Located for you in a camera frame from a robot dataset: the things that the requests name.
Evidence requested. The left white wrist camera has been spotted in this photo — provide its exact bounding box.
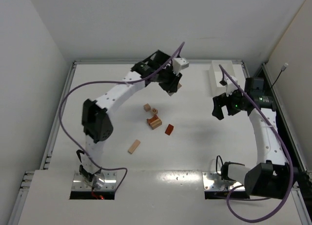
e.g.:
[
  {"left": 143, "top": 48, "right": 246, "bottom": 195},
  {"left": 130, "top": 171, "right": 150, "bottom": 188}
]
[{"left": 173, "top": 57, "right": 189, "bottom": 74}]

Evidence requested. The white perforated plastic box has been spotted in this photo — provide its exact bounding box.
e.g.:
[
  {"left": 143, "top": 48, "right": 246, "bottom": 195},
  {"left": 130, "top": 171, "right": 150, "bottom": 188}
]
[{"left": 208, "top": 60, "right": 235, "bottom": 97}]

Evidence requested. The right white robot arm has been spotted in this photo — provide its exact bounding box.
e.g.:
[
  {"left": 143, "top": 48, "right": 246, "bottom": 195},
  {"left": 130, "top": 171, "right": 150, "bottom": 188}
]
[{"left": 212, "top": 77, "right": 298, "bottom": 199}]

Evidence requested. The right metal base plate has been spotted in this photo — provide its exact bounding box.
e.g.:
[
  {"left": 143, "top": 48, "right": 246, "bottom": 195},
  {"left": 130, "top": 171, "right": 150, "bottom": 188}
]
[{"left": 202, "top": 171, "right": 242, "bottom": 192}]

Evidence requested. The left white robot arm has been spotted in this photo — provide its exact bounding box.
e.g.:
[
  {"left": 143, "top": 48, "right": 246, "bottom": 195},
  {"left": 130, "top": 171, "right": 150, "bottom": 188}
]
[{"left": 77, "top": 50, "right": 189, "bottom": 182}]

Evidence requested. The purple cable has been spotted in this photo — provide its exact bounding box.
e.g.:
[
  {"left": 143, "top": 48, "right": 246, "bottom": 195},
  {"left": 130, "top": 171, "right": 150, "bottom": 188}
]
[
  {"left": 218, "top": 64, "right": 293, "bottom": 223},
  {"left": 59, "top": 41, "right": 185, "bottom": 189}
]

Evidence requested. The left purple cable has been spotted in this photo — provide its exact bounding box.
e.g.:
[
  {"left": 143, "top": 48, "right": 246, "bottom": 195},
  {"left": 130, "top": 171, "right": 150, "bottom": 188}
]
[{"left": 59, "top": 41, "right": 185, "bottom": 189}]

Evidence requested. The metal base plate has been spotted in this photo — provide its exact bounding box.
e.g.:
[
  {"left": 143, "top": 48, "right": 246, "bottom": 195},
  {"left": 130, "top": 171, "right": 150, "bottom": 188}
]
[
  {"left": 71, "top": 171, "right": 117, "bottom": 192},
  {"left": 202, "top": 171, "right": 242, "bottom": 192}
]

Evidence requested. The small light wood cube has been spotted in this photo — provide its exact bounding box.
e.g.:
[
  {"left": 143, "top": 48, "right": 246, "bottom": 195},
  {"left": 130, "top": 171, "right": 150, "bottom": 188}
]
[{"left": 143, "top": 104, "right": 151, "bottom": 112}]

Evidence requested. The reddish arch wood block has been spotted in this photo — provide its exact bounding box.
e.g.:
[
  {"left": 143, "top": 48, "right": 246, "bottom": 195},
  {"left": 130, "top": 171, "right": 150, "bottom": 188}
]
[{"left": 146, "top": 115, "right": 159, "bottom": 126}]

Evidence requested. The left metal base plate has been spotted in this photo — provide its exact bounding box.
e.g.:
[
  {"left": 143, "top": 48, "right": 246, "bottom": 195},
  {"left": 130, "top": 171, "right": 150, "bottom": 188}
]
[{"left": 71, "top": 171, "right": 117, "bottom": 192}]

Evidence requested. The black cable with white plug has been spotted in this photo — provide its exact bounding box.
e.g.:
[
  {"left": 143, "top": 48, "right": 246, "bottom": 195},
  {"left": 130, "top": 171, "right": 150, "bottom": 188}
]
[{"left": 258, "top": 62, "right": 289, "bottom": 109}]

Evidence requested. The wood cube with letter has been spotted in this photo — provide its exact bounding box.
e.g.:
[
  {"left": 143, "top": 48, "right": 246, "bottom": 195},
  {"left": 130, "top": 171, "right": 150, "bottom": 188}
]
[{"left": 151, "top": 108, "right": 158, "bottom": 115}]

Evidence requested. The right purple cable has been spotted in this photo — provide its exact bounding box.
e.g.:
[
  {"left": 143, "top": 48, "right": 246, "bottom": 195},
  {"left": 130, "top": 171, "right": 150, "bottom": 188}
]
[{"left": 218, "top": 64, "right": 293, "bottom": 223}]

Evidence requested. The dark red wedge block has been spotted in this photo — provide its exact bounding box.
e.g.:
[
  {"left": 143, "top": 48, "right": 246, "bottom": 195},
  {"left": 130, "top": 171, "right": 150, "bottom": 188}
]
[{"left": 165, "top": 124, "right": 174, "bottom": 135}]

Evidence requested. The striped plywood block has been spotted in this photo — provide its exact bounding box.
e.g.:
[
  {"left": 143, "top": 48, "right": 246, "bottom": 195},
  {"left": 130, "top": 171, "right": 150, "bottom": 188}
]
[{"left": 150, "top": 119, "right": 162, "bottom": 130}]

